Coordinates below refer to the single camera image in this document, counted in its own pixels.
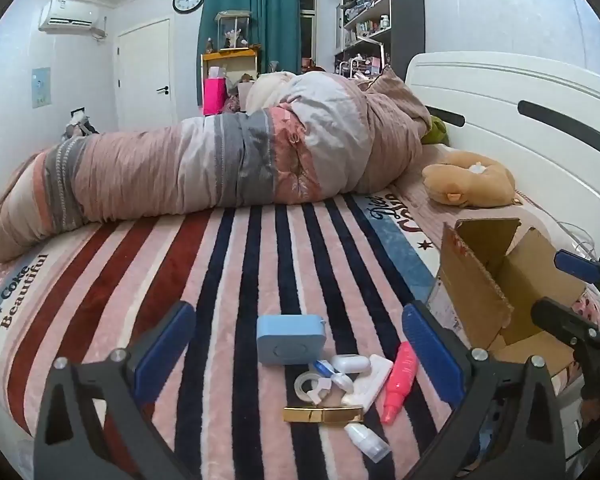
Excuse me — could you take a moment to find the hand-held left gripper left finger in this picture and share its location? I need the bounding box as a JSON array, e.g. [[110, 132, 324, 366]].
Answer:
[[32, 301, 198, 480]]

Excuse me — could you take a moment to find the white earbuds case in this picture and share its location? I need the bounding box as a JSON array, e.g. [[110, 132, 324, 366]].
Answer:
[[332, 354, 372, 374]]

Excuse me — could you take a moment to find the light blue square box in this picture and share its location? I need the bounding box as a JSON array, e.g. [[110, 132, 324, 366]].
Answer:
[[256, 314, 326, 367]]

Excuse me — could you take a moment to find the pink and grey duvet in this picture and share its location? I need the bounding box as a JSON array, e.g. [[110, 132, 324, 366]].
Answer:
[[0, 66, 433, 263]]

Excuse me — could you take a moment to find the glass display case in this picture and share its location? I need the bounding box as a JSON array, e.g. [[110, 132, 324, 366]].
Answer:
[[215, 10, 253, 52]]

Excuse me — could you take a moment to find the brown cardboard box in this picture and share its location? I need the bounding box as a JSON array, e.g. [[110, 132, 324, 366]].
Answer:
[[426, 217, 588, 393]]

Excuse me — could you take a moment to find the white air conditioner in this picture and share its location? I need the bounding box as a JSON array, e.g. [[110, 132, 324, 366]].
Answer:
[[38, 0, 100, 34]]

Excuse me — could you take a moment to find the pink dotted cloth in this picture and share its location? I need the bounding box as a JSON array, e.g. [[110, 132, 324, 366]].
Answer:
[[570, 285, 600, 333]]

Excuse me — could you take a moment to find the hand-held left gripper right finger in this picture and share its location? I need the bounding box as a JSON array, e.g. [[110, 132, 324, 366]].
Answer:
[[401, 301, 568, 480]]

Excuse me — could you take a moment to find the brown plush toy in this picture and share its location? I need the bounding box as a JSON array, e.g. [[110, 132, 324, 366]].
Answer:
[[421, 154, 518, 208]]

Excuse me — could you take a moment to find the white cable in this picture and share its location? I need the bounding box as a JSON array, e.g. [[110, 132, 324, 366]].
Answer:
[[555, 220, 600, 262]]

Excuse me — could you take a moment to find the yellow shelf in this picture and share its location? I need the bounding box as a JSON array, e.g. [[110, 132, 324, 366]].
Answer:
[[200, 47, 262, 106]]

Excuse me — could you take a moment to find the teal curtain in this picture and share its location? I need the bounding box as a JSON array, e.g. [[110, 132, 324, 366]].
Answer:
[[196, 0, 301, 106]]

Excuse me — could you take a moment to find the window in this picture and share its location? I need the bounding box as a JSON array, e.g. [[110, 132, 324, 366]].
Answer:
[[299, 0, 319, 61]]

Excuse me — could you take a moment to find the white box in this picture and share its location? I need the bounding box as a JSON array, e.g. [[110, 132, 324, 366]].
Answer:
[[341, 354, 395, 410]]

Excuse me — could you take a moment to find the pink gift bag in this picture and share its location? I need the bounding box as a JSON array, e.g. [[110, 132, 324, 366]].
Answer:
[[203, 77, 228, 117]]

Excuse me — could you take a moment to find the cream plush pillow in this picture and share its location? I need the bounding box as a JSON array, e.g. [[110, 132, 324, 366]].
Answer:
[[245, 72, 297, 113]]

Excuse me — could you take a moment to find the small white dropper bottle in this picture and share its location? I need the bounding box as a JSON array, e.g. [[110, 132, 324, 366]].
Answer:
[[344, 423, 392, 463]]

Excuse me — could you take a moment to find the pink squeeze bottle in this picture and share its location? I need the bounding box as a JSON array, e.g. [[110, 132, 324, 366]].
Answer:
[[380, 341, 420, 424]]

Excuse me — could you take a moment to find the small wall poster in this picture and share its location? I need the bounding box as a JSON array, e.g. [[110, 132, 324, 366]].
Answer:
[[31, 66, 52, 109]]

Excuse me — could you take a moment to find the white door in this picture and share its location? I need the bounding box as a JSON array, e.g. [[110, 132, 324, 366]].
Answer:
[[116, 18, 173, 132]]

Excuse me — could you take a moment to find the clear tape ring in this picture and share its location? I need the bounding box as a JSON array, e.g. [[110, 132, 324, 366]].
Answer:
[[293, 373, 337, 403]]

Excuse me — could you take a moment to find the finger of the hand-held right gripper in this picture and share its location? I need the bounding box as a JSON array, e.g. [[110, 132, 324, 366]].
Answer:
[[531, 297, 600, 357], [554, 249, 600, 302]]

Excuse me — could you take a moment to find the dark bookshelf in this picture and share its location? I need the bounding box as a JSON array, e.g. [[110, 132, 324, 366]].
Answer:
[[334, 0, 426, 80]]

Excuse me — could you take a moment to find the dark bag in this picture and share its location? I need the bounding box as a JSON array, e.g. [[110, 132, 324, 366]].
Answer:
[[62, 107, 101, 139]]

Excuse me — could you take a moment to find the gold metal bar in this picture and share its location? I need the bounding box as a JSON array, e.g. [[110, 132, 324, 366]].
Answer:
[[282, 406, 365, 425]]

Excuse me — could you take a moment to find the white bed headboard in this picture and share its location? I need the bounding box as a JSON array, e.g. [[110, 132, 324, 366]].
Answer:
[[405, 51, 600, 267]]

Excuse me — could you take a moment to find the striped plush blanket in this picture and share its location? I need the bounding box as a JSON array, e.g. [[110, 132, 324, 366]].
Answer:
[[0, 187, 486, 480]]

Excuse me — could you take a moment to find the green plush toy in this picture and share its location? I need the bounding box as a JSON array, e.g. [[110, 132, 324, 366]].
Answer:
[[420, 115, 451, 147]]

